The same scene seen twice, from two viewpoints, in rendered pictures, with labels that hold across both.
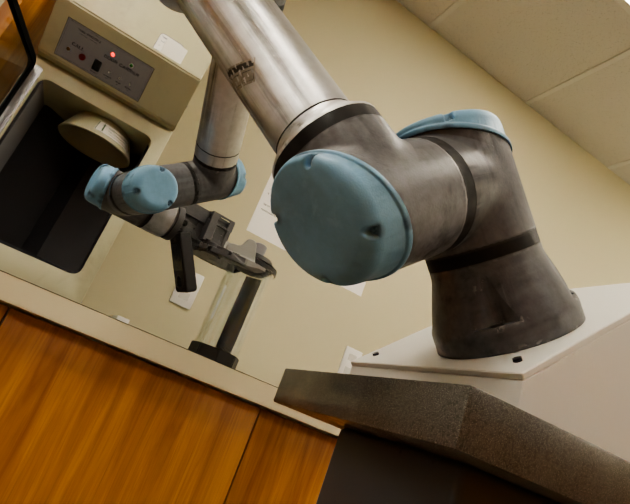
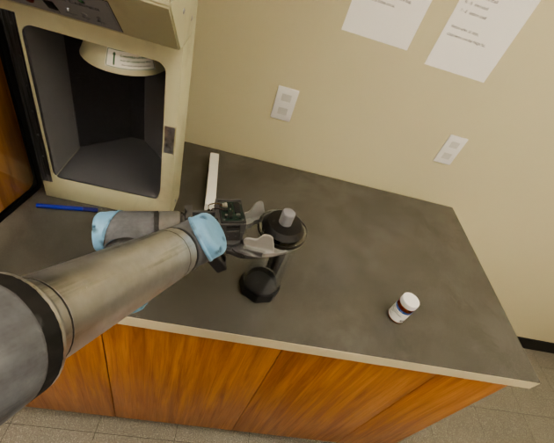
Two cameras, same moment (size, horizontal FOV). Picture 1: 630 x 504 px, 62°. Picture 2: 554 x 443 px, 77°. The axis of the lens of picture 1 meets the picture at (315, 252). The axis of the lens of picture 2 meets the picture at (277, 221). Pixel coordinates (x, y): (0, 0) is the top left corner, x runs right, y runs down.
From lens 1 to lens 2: 0.96 m
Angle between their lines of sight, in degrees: 62
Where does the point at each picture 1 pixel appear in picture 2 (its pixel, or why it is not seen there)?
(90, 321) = (144, 323)
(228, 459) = (269, 356)
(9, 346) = not seen: hidden behind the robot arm
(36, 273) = (131, 201)
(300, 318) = (401, 115)
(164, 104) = (151, 32)
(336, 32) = not seen: outside the picture
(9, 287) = not seen: hidden behind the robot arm
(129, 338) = (175, 329)
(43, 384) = (141, 333)
